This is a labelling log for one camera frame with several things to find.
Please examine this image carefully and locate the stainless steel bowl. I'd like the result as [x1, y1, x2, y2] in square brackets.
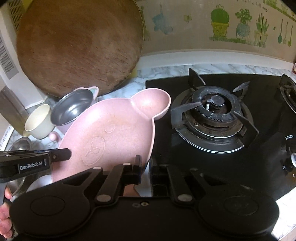
[7, 137, 44, 201]

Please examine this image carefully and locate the white floral ceramic plate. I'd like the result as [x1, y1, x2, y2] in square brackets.
[26, 174, 52, 192]

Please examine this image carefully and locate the pink bear-shaped plate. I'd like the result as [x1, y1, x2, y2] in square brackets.
[50, 88, 171, 182]

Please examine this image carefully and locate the pink steel-lined handled bowl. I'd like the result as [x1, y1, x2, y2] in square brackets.
[51, 86, 99, 134]

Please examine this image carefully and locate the person's left hand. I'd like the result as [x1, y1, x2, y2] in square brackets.
[0, 186, 15, 239]

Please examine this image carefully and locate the left gas burner grate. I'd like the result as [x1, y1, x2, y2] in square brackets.
[170, 69, 259, 154]

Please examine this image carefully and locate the gas burner grate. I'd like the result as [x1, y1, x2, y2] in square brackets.
[170, 69, 259, 154]
[280, 74, 296, 112]

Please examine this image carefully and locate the black gas stove top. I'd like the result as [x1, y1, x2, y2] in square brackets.
[145, 70, 295, 199]

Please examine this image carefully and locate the round wooden cutting board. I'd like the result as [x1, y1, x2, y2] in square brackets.
[16, 1, 144, 97]

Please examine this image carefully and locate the stove control knob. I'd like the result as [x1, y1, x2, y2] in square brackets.
[280, 153, 296, 175]

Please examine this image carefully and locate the right gas burner grate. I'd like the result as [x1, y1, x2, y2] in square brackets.
[280, 74, 296, 112]

